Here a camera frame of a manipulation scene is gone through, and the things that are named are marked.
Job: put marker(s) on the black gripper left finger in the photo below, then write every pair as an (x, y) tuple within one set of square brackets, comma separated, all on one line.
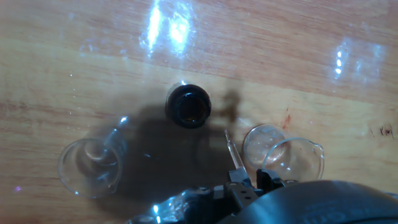
[(241, 193)]

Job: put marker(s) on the clear tapered cup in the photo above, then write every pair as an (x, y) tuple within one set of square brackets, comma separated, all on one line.
[(289, 161)]

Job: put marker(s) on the amber glass bottle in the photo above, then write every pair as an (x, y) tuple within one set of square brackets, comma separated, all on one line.
[(188, 107)]

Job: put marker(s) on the glass dropper with red bulb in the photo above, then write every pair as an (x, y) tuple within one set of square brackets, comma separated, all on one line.
[(235, 152)]

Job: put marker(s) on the clear graduated glass beaker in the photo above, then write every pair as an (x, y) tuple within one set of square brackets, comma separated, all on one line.
[(90, 174)]

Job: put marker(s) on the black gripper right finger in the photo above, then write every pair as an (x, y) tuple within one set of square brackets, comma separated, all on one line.
[(264, 180)]

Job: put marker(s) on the varnished wooden board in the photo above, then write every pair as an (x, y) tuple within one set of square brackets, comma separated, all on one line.
[(93, 46)]

